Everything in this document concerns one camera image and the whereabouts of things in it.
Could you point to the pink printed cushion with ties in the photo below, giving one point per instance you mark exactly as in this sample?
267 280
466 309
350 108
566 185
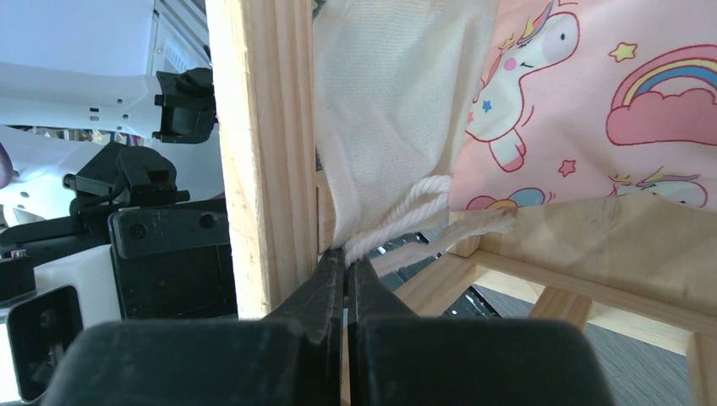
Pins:
428 107

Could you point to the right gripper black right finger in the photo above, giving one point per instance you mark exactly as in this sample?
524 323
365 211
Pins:
397 357

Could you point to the wooden slatted pet bed frame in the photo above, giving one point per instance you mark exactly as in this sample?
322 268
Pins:
638 264

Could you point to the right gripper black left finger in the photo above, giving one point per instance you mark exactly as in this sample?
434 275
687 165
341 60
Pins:
290 357

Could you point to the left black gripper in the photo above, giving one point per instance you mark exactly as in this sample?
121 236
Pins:
169 262

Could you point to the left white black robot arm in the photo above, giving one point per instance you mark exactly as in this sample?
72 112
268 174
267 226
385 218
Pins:
124 177

